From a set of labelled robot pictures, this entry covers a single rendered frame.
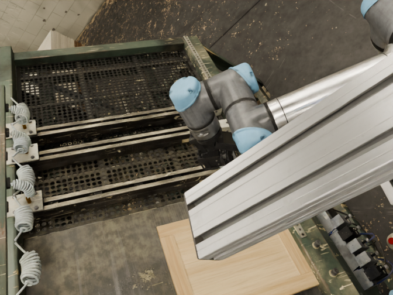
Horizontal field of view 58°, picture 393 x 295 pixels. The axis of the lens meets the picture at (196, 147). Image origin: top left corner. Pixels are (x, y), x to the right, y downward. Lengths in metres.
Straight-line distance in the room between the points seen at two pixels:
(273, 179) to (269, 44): 2.99
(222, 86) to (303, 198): 0.48
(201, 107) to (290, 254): 0.99
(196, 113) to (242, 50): 2.74
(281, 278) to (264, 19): 2.51
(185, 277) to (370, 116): 1.24
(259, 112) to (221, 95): 0.11
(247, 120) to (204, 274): 0.91
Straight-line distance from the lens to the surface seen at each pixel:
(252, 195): 0.40
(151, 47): 2.55
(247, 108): 0.75
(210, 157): 0.93
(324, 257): 1.66
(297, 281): 1.60
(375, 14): 0.89
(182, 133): 1.88
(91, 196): 1.64
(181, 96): 0.79
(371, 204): 2.51
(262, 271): 1.58
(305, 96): 0.74
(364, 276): 1.72
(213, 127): 0.86
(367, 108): 0.36
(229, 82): 0.79
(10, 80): 2.25
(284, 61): 3.17
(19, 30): 7.14
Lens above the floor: 2.35
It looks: 42 degrees down
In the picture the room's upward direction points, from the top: 72 degrees counter-clockwise
